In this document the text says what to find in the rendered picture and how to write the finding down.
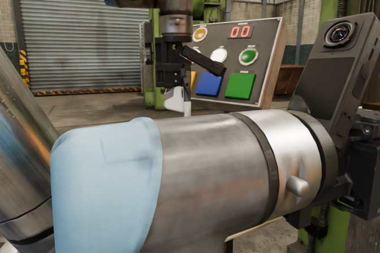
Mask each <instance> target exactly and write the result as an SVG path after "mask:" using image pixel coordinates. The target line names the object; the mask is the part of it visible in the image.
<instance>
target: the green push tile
mask: <svg viewBox="0 0 380 253"><path fill-rule="evenodd" d="M255 78H256V75H255V74H242V73H231V75H230V79H229V81H228V85H227V89H226V92H225V95H224V96H225V97H226V98H233V99H244V100H250V97H251V93H252V89H253V85H254V81H255Z"/></svg>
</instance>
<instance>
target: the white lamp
mask: <svg viewBox="0 0 380 253"><path fill-rule="evenodd" d="M224 56H225V53H224V51H223V50H218V51H216V52H215V53H214V54H213V56H212V60H216V61H218V62H220V61H221V60H223V58H224Z"/></svg>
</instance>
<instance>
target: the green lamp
mask: <svg viewBox="0 0 380 253"><path fill-rule="evenodd" d="M255 57H256V52H255V51H254V50H251V49H250V50H246V51H244V52H243V54H242V55H241V61H242V62H244V63H250V62H251V61H253V60H254V58H255Z"/></svg>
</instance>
